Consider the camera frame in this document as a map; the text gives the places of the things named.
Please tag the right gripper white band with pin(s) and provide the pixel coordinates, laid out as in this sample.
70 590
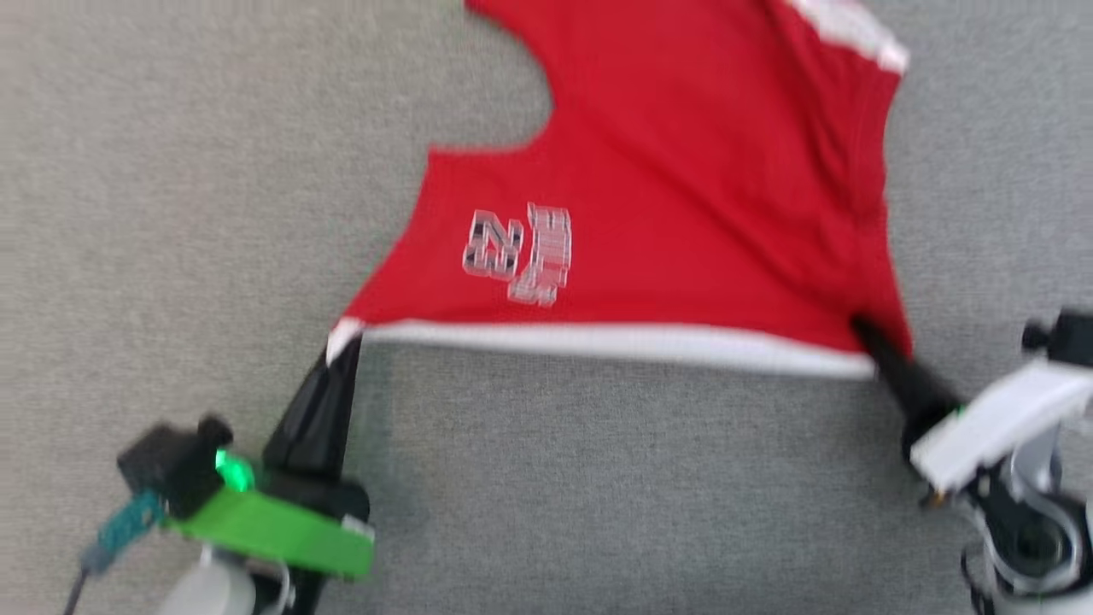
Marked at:
999 431

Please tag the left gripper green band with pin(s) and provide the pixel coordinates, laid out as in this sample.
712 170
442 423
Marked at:
282 534

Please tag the red white basketball jersey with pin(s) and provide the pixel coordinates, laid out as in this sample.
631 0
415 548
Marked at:
683 213

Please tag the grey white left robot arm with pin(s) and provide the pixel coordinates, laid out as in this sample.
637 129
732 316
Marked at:
205 589

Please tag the grey fabric sofa cushion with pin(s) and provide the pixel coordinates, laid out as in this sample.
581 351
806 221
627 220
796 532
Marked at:
598 478

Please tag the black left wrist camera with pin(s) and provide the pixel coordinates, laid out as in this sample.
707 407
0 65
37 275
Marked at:
166 465

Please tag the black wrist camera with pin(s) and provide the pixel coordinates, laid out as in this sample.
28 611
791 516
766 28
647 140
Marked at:
166 465
1067 337

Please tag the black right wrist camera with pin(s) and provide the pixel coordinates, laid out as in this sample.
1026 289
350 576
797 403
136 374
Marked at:
1067 337

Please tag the teal left camera connector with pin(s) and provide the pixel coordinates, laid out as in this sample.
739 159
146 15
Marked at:
124 530

